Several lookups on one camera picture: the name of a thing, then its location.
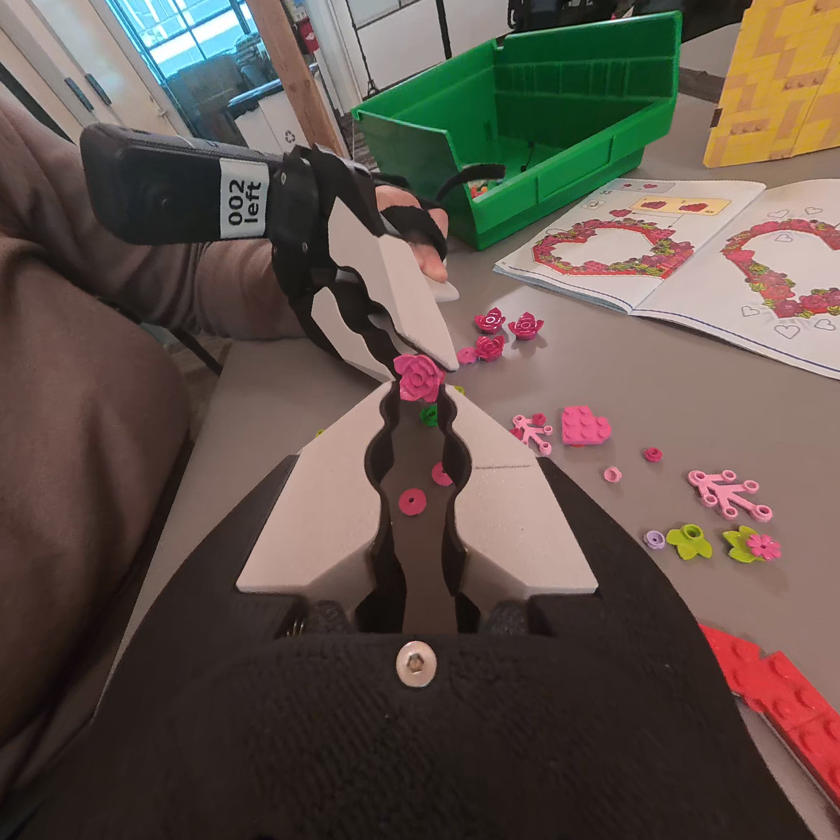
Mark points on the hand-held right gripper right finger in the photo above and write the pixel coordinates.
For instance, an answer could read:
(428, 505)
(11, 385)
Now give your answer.
(525, 525)

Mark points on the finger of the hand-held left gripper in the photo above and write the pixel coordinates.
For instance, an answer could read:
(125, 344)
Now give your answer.
(413, 302)
(341, 328)

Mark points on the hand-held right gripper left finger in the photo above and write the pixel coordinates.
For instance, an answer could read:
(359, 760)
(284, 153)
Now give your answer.
(315, 518)

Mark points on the magenta lego rose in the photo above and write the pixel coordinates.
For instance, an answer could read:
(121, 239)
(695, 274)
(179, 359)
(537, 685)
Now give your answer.
(418, 377)

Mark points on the person's left forearm brown sleeve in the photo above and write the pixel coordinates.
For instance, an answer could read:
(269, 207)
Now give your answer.
(164, 282)

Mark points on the small pink round lego stud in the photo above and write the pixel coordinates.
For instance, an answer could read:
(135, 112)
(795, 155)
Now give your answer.
(612, 474)
(466, 355)

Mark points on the dark red lego rose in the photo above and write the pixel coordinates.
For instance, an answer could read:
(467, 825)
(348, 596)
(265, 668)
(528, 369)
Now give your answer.
(489, 320)
(526, 326)
(490, 348)

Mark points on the small pink lego branch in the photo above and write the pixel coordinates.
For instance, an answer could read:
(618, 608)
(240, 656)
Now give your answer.
(535, 432)

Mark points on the magenta round lego plate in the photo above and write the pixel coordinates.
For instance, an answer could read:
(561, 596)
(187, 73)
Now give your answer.
(412, 502)
(441, 475)

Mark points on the small green lego piece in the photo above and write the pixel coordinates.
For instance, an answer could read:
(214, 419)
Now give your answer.
(429, 415)

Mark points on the pink heart lego plate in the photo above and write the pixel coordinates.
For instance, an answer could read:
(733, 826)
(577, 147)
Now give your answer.
(584, 425)

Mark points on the lavender lego stud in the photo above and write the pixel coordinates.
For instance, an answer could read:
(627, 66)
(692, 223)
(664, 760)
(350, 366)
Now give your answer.
(655, 539)

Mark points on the heap of small lego pieces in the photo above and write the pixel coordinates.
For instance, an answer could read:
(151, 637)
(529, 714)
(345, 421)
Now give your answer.
(484, 190)

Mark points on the lime lego leaf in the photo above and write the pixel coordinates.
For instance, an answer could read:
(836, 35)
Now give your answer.
(689, 541)

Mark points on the large pink lego branch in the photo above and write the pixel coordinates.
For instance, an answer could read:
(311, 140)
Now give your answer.
(725, 492)

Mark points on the lego instruction booklet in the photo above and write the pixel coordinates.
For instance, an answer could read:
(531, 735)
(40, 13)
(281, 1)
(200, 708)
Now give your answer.
(689, 262)

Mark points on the red heart lego base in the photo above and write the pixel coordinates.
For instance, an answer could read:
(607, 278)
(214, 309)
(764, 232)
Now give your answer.
(781, 695)

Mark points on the yellow lego set box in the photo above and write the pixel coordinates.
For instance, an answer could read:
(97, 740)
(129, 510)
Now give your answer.
(774, 85)

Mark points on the person's left hand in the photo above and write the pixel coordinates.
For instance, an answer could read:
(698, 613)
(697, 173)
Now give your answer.
(433, 266)

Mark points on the white recycling bin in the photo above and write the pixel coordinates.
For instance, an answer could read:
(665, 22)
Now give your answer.
(272, 128)

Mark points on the window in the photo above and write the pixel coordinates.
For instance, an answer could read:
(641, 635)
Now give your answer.
(190, 39)

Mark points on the red fire extinguisher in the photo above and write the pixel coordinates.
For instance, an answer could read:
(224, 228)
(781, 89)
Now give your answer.
(309, 33)

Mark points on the lime leaf with magenta flower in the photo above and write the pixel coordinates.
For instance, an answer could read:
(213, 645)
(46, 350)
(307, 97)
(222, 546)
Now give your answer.
(751, 544)

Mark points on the green plastic bin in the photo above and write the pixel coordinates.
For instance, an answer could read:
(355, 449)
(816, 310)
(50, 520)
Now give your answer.
(577, 131)

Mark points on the person's brown clothing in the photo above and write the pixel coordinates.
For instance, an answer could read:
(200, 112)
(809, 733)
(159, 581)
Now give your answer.
(72, 492)

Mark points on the wooden post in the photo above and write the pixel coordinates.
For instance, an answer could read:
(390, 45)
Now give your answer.
(295, 72)

